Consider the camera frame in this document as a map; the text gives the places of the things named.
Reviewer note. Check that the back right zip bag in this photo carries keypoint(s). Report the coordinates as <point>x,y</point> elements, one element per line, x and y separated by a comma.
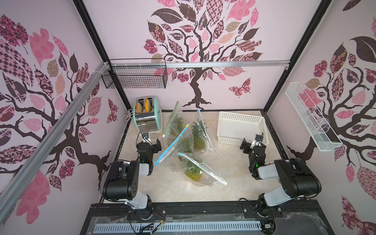
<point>209,144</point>

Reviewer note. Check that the white vent strip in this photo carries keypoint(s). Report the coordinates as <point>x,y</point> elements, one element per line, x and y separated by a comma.
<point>175,227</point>

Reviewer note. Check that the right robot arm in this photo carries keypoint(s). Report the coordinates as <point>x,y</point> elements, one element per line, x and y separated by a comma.
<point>295,178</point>

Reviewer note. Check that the aluminium rail left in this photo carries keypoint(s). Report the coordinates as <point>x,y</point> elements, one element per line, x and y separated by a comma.
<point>17,185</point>

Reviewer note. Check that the aluminium rail back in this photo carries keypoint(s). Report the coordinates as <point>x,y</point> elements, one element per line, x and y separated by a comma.
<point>221,64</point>

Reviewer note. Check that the white wire wall shelf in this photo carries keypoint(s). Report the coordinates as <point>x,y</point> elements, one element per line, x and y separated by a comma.
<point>305,102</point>

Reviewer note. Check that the black wire wall basket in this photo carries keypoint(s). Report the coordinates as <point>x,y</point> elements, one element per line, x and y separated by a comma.
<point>136,73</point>

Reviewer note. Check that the mint green toaster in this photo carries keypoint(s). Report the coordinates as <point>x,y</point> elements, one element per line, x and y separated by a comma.
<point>147,115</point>

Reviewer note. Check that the middle blue-zip bag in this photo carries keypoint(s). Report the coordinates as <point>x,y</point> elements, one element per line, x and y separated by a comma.
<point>169,156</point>

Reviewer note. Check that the aluminium rail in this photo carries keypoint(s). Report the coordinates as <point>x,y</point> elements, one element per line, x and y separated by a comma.
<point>17,185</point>
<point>221,64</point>

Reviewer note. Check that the zip-top bag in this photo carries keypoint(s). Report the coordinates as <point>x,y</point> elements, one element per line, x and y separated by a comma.
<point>209,175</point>

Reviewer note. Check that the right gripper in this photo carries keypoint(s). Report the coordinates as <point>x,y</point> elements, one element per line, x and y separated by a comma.
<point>252,147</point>

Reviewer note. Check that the white plastic basket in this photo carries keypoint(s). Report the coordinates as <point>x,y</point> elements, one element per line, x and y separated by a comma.
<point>234,127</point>

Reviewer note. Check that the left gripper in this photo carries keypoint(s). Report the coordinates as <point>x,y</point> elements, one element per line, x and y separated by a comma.
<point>154,146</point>

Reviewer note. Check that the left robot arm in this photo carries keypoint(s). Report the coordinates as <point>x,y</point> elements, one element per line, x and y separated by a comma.
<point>121,184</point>

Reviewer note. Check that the back green-zip bag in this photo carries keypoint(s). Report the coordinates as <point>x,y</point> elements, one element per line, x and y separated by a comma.
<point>177,112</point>

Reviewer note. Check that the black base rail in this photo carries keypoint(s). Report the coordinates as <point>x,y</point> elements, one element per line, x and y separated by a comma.
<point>297,217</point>

